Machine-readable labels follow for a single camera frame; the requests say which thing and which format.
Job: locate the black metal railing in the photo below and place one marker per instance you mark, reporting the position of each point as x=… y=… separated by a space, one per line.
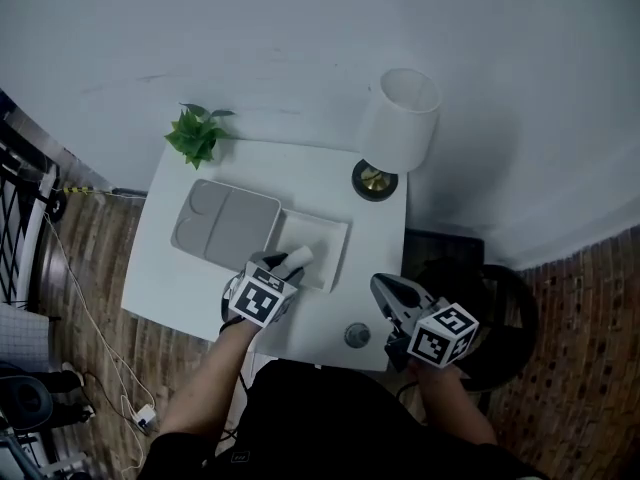
x=15 y=208

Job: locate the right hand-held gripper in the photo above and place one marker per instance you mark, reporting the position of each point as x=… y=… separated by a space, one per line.
x=440 y=338

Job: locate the white table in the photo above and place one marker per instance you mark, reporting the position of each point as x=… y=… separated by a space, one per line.
x=165 y=278

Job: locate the black round wheel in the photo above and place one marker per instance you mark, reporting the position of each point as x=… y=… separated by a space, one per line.
x=57 y=205

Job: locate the white power adapter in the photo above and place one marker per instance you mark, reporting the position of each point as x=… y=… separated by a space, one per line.
x=145 y=415

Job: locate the grey divided tray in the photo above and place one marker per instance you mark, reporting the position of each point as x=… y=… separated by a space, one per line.
x=225 y=223

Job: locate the green potted plant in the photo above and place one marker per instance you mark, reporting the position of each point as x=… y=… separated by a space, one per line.
x=196 y=135

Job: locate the person's right forearm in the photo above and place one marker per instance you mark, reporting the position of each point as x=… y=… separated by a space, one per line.
x=450 y=403

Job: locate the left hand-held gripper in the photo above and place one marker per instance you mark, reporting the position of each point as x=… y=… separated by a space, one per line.
x=260 y=300

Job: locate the person's left forearm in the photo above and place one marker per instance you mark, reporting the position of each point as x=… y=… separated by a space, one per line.
x=210 y=383

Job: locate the black round chair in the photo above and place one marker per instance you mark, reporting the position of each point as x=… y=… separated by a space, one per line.
x=505 y=318

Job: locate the white rectangular tray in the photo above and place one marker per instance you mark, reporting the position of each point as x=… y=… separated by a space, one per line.
x=320 y=238

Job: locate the small white cylinder object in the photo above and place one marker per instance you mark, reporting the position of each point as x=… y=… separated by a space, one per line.
x=300 y=258

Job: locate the white gridded board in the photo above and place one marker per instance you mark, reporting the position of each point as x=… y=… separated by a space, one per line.
x=22 y=338

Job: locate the person's black clothing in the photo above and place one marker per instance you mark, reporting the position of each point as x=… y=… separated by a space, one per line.
x=325 y=428

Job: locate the black and white headset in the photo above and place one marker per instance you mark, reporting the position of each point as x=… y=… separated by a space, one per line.
x=27 y=403

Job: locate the white shade table lamp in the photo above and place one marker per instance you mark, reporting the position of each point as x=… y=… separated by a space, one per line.
x=400 y=128

